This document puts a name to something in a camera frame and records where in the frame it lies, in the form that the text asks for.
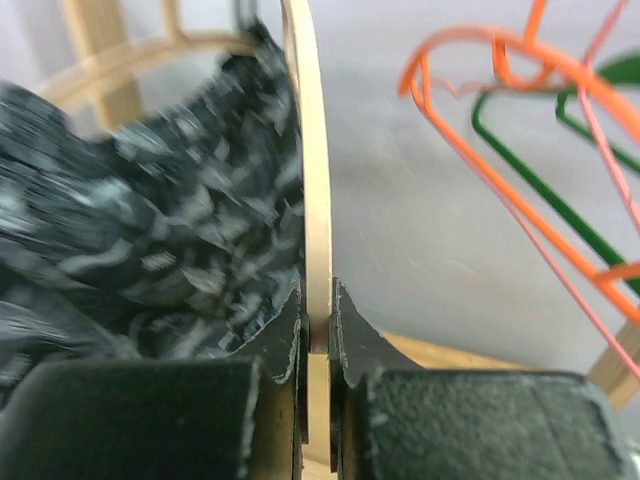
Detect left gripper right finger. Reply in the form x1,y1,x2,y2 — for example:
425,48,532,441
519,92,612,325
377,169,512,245
329,281,638,480

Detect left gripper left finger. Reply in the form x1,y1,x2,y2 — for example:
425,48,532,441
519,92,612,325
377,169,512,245
1,288,308,479

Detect beige plastic hanger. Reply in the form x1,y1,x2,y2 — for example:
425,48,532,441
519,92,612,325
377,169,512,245
281,1,335,479

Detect dark leaf-print shorts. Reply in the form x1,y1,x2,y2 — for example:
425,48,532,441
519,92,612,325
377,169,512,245
1,23,304,397

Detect orange plastic hanger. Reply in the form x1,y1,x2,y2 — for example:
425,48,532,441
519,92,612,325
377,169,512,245
401,1,639,307

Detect wooden hanger rack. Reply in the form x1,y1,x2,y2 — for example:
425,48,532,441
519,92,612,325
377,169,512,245
59,0,640,480

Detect beige hanger under dark shorts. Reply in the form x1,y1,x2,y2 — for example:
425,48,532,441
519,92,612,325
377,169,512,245
38,1,257,108

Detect green plastic hanger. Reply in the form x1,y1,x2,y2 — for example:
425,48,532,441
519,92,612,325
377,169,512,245
471,50,639,267

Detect pink wire hanger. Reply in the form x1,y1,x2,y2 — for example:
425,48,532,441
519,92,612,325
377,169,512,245
398,1,639,377

